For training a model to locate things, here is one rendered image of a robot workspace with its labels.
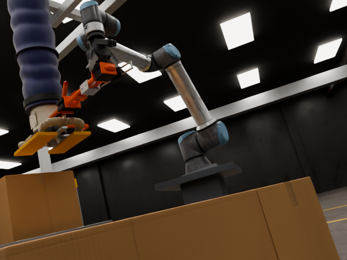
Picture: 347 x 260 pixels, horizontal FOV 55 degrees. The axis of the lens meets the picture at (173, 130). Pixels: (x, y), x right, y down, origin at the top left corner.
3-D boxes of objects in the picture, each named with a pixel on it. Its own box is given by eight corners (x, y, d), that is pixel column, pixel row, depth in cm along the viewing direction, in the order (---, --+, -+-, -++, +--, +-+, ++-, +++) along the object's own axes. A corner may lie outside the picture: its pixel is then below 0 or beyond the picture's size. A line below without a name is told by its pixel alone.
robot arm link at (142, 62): (145, 64, 230) (71, 32, 171) (160, 55, 225) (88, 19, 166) (151, 79, 227) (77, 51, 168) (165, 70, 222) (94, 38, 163)
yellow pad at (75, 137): (48, 154, 196) (46, 146, 197) (64, 153, 203) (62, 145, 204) (74, 134, 173) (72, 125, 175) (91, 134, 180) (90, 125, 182)
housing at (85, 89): (80, 94, 153) (78, 85, 154) (93, 95, 158) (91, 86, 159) (88, 87, 148) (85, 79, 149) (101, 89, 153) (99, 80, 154)
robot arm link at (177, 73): (210, 147, 233) (156, 52, 225) (233, 137, 226) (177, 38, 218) (205, 155, 220) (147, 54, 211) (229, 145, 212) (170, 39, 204)
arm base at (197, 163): (188, 178, 234) (184, 165, 237) (214, 169, 232) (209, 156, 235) (184, 175, 216) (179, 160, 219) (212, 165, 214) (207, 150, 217)
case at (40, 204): (-30, 268, 197) (-37, 201, 207) (35, 252, 228) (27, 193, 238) (15, 255, 162) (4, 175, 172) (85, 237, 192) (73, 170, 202)
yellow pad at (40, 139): (14, 156, 183) (12, 147, 184) (32, 155, 190) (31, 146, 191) (37, 135, 160) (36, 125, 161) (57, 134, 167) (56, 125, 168)
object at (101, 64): (92, 81, 144) (90, 70, 145) (107, 82, 149) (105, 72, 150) (102, 72, 138) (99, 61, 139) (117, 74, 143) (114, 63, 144)
